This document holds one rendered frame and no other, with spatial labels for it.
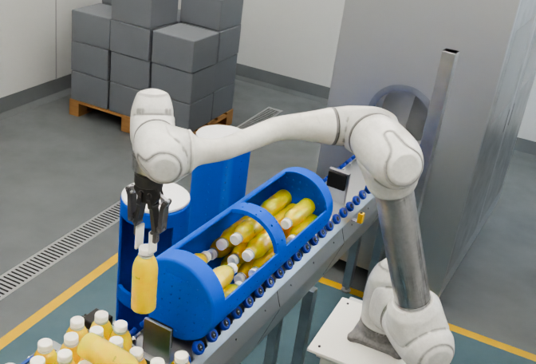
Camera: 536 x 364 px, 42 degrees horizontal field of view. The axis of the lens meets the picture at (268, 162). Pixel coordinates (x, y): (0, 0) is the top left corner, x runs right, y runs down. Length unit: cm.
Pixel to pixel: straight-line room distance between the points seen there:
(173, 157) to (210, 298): 71
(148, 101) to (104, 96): 446
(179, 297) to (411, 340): 70
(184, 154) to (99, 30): 450
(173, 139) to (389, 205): 58
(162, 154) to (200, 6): 441
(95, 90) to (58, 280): 238
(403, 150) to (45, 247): 316
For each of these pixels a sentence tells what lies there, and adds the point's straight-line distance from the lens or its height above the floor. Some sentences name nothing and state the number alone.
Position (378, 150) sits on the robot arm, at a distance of 168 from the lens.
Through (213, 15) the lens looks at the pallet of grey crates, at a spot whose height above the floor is 105.
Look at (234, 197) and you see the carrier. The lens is 354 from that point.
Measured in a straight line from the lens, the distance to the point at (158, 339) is 222.
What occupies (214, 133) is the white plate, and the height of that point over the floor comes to 104.
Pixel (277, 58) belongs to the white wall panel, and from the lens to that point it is 749.
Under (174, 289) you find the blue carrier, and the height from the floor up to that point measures 113.
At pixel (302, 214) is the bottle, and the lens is 270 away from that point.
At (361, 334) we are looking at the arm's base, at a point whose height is 103.
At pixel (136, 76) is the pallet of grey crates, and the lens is 588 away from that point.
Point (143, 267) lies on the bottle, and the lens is 191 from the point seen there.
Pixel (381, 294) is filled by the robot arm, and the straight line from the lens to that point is 217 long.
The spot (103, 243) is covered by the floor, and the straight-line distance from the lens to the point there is 452.
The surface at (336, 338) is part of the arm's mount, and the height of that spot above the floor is 101.
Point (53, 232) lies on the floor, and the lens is 464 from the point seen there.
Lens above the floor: 241
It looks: 25 degrees down
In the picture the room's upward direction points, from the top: 8 degrees clockwise
